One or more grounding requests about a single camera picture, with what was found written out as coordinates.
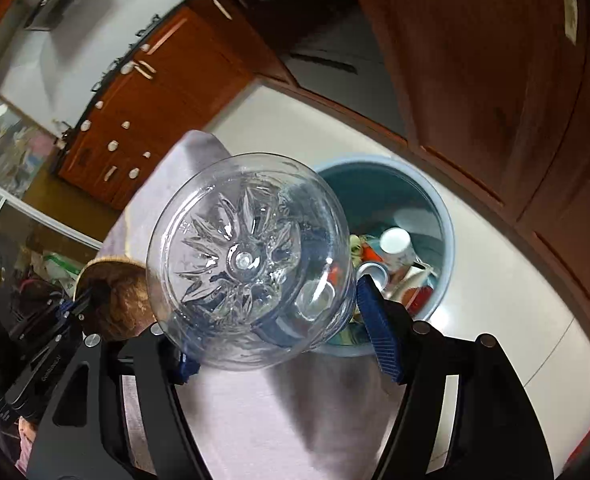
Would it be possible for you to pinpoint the grey striped tablecloth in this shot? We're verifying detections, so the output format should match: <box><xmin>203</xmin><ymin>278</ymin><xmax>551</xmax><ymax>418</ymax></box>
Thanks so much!
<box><xmin>97</xmin><ymin>130</ymin><xmax>416</xmax><ymax>480</ymax></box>

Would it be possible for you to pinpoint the red plastic bag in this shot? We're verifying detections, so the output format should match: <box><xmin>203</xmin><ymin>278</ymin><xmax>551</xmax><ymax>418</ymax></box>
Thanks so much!
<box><xmin>400</xmin><ymin>280</ymin><xmax>436</xmax><ymax>313</ymax></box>

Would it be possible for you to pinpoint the glass sliding door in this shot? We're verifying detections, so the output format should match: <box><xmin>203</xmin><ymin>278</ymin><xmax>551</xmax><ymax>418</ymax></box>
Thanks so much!
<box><xmin>0</xmin><ymin>85</ymin><xmax>106</xmax><ymax>261</ymax></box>

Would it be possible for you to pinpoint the black built-in oven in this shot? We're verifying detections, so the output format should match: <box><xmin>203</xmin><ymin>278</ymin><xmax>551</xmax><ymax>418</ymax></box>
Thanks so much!
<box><xmin>255</xmin><ymin>0</ymin><xmax>406</xmax><ymax>136</ymax></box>

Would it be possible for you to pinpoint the wooden side cabinet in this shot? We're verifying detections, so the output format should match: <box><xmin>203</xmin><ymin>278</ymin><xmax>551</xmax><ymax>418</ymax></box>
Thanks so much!
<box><xmin>340</xmin><ymin>0</ymin><xmax>590</xmax><ymax>323</ymax></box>

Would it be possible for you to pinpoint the wooden double-door cabinet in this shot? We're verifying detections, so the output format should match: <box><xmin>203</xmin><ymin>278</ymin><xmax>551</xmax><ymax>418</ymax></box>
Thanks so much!
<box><xmin>115</xmin><ymin>7</ymin><xmax>256</xmax><ymax>133</ymax></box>

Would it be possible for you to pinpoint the white paper cup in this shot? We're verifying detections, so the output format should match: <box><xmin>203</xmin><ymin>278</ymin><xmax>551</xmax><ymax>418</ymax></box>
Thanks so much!
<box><xmin>379</xmin><ymin>227</ymin><xmax>418</xmax><ymax>268</ymax></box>

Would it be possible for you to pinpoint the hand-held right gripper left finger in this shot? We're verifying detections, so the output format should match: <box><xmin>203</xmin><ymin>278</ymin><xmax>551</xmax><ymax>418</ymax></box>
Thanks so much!
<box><xmin>27</xmin><ymin>327</ymin><xmax>210</xmax><ymax>480</ymax></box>

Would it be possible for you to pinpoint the brown coconut shell bowl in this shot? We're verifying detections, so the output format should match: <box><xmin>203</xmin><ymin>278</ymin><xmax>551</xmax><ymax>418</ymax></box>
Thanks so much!
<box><xmin>76</xmin><ymin>258</ymin><xmax>156</xmax><ymax>343</ymax></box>

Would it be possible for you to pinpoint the clear plastic bottle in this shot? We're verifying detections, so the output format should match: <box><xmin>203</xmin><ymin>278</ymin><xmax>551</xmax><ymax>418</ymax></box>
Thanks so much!
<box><xmin>146</xmin><ymin>152</ymin><xmax>356</xmax><ymax>372</ymax></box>

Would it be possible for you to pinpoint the teal trash bin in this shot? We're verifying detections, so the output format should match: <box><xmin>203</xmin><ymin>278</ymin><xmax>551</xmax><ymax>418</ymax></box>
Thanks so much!
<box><xmin>275</xmin><ymin>160</ymin><xmax>456</xmax><ymax>358</ymax></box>

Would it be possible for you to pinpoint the wooden drawer cabinet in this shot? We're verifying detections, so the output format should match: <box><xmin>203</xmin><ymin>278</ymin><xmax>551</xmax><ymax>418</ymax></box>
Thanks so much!
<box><xmin>57</xmin><ymin>95</ymin><xmax>180</xmax><ymax>211</ymax></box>

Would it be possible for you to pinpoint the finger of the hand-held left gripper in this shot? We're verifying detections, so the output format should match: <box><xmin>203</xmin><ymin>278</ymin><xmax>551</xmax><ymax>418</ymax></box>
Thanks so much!
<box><xmin>57</xmin><ymin>285</ymin><xmax>103</xmax><ymax>323</ymax></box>

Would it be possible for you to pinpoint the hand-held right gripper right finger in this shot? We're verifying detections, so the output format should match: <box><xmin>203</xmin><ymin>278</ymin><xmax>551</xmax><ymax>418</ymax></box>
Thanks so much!
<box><xmin>356</xmin><ymin>276</ymin><xmax>556</xmax><ymax>480</ymax></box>

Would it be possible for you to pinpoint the green and white sack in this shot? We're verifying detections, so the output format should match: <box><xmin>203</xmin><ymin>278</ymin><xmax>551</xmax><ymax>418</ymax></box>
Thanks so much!
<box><xmin>35</xmin><ymin>250</ymin><xmax>86</xmax><ymax>291</ymax></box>

